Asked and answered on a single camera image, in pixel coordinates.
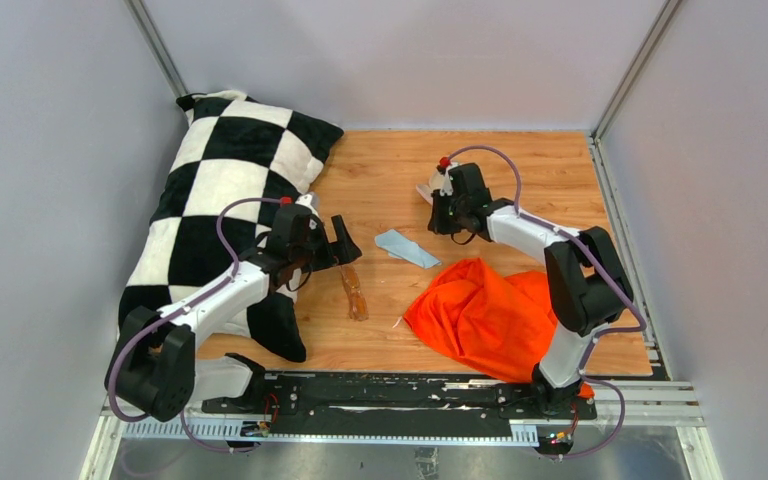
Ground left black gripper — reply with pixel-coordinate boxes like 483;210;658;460
290;215;360;273

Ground pink glasses case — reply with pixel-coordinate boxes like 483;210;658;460
416;170;440;205

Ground light blue cleaning cloth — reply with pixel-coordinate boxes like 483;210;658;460
374;229;441;269

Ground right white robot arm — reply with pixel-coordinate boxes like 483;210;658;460
428;158;634;418

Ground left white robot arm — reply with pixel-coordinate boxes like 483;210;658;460
104;203;362;422

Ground orange transparent sunglasses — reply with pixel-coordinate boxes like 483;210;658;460
340;264;369;321

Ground orange cloth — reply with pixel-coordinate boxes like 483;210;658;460
402;258;557;383

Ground black white checkered pillow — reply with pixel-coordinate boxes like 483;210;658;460
116;89;346;364

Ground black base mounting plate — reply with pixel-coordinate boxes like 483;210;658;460
201;372;597;440

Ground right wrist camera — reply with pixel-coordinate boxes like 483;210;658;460
436;156;459;196

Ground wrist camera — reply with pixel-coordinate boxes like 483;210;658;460
295;192;320;218
436;156;459;196

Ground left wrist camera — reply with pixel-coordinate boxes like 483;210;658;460
295;192;320;218

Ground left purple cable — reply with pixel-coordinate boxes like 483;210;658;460
106;195;293;455

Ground purple cable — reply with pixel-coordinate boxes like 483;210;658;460
106;195;293;455
438;144;649;462

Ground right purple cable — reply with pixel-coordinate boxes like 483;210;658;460
438;144;649;462

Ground aluminium frame rail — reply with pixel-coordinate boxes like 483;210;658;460
81;371;722;479

